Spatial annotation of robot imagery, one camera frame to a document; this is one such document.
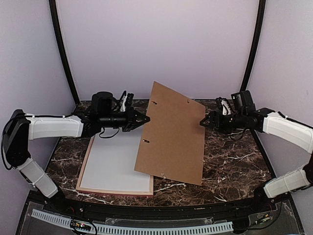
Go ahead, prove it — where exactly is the white slotted cable duct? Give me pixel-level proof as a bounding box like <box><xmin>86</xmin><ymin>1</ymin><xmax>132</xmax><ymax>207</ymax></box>
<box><xmin>31</xmin><ymin>209</ymin><xmax>234</xmax><ymax>235</ymax></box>

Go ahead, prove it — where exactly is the black front rail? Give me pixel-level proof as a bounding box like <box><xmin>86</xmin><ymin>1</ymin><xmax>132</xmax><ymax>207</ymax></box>
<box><xmin>24</xmin><ymin>192</ymin><xmax>282</xmax><ymax>226</ymax></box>

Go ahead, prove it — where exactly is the landscape photo print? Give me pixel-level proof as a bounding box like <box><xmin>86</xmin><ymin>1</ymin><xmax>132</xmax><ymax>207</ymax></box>
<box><xmin>80</xmin><ymin>136</ymin><xmax>152</xmax><ymax>193</ymax></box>

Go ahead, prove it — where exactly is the left black corner post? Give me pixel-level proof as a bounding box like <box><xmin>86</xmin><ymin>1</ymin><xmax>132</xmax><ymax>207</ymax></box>
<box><xmin>49</xmin><ymin>0</ymin><xmax>80</xmax><ymax>105</ymax></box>

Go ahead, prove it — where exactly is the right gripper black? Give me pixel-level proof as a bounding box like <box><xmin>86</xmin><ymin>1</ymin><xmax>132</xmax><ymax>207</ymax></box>
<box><xmin>201</xmin><ymin>111</ymin><xmax>246</xmax><ymax>135</ymax></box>

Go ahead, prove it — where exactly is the right black corner post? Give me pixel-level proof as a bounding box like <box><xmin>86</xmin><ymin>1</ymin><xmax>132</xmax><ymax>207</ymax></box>
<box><xmin>240</xmin><ymin>0</ymin><xmax>267</xmax><ymax>92</ymax></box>

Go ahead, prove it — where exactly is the pink wooden picture frame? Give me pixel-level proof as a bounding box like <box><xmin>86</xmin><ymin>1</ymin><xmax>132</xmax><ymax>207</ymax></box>
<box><xmin>76</xmin><ymin>136</ymin><xmax>155</xmax><ymax>198</ymax></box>

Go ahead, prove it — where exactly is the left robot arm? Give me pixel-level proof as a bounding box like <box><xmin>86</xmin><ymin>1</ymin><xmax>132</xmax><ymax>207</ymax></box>
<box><xmin>0</xmin><ymin>91</ymin><xmax>150</xmax><ymax>213</ymax></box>

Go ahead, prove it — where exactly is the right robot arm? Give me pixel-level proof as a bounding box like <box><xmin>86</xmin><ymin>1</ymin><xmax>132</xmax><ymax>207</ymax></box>
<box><xmin>200</xmin><ymin>90</ymin><xmax>313</xmax><ymax>212</ymax></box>

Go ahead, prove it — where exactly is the brown cardboard backing board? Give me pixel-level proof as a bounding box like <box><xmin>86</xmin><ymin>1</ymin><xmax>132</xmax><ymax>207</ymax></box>
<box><xmin>134</xmin><ymin>82</ymin><xmax>205</xmax><ymax>186</ymax></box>

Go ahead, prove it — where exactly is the black corner post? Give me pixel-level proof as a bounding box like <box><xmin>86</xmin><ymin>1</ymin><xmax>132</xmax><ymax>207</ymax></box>
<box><xmin>240</xmin><ymin>0</ymin><xmax>267</xmax><ymax>92</ymax></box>
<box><xmin>49</xmin><ymin>0</ymin><xmax>80</xmax><ymax>105</ymax></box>

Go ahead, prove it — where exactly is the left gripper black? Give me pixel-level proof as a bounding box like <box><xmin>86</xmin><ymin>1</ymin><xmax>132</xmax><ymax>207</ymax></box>
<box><xmin>100</xmin><ymin>106</ymin><xmax>151</xmax><ymax>132</ymax></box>

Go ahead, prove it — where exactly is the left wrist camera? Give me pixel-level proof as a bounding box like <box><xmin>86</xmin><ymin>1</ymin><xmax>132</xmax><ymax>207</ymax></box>
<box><xmin>118</xmin><ymin>91</ymin><xmax>134</xmax><ymax>113</ymax></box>

